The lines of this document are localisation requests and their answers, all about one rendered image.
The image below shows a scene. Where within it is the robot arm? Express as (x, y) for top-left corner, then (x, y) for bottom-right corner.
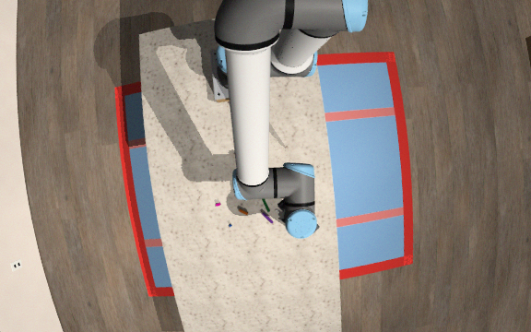
(214, 0), (368, 239)

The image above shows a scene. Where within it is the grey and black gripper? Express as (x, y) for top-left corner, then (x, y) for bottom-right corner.
(276, 198), (285, 223)

